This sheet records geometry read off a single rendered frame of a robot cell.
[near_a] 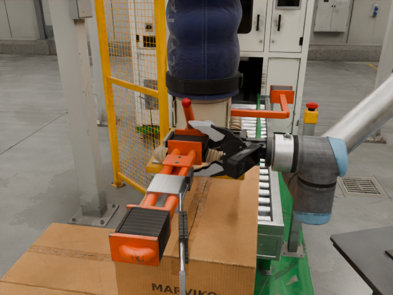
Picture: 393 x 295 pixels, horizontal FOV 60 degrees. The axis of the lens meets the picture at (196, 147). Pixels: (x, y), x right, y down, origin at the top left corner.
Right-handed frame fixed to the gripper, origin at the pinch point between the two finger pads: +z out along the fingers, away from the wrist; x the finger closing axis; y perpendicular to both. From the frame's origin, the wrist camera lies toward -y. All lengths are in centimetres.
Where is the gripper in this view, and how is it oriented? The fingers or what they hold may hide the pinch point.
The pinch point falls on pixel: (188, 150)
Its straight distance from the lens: 83.5
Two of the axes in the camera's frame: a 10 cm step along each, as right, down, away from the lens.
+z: -9.9, -0.7, 1.5
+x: 0.0, -9.2, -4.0
